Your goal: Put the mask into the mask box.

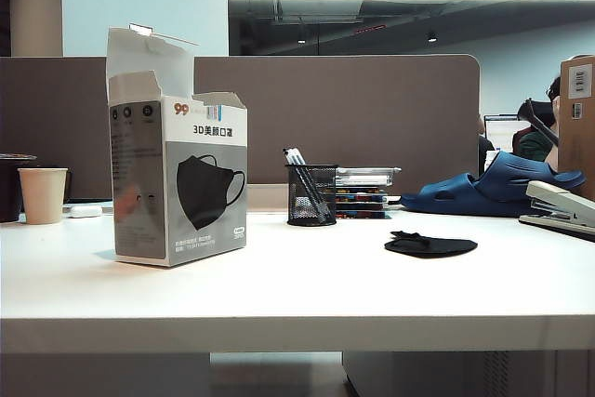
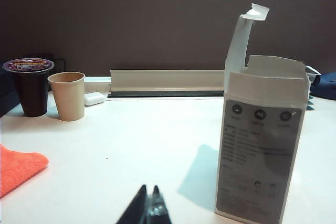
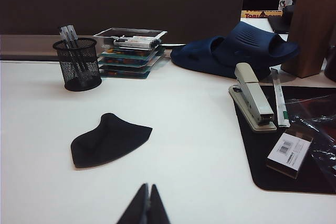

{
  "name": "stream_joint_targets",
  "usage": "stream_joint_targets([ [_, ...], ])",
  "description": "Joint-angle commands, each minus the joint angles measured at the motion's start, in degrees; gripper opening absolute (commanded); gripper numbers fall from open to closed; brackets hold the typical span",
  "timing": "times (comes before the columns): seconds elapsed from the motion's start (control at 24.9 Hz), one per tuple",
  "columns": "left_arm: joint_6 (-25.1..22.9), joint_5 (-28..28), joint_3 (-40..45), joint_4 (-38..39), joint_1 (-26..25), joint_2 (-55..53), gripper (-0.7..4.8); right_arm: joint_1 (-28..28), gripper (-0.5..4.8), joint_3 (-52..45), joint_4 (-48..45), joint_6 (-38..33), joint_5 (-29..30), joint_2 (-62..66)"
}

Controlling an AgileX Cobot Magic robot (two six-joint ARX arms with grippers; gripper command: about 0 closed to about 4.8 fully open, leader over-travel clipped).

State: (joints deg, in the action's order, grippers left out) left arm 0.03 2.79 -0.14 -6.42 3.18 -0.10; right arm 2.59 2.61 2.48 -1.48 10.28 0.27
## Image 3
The beige metal stapler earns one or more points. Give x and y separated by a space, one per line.
253 95

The clear plastic bag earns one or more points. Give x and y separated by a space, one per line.
323 124

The brown desk partition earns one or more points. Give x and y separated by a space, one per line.
118 1

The tilted blue rubber slipper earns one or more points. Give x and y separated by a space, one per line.
252 37

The black face mask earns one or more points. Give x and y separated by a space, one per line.
110 142

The clear plastic tray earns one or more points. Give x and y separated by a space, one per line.
131 33

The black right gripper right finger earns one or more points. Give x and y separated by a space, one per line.
157 208

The black office chair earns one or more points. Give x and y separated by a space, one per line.
287 11

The yellow Toblerone box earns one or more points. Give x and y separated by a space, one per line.
260 14

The pens in holder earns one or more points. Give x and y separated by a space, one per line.
63 36

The clear pen with black cap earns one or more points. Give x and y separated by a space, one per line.
69 35
74 35

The brown cardboard box with label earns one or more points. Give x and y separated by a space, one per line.
309 30

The colourful thin book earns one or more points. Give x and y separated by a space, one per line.
126 57
123 74
147 51
123 65

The black mesh pen holder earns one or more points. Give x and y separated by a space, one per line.
78 69

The small box with barcode label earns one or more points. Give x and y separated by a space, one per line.
288 151

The flat-lying blue rubber slipper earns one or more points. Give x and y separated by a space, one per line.
199 56

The ruler in clear sleeve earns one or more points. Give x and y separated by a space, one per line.
280 100

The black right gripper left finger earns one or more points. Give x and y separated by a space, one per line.
139 208

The black desk mat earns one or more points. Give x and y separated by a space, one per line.
252 155

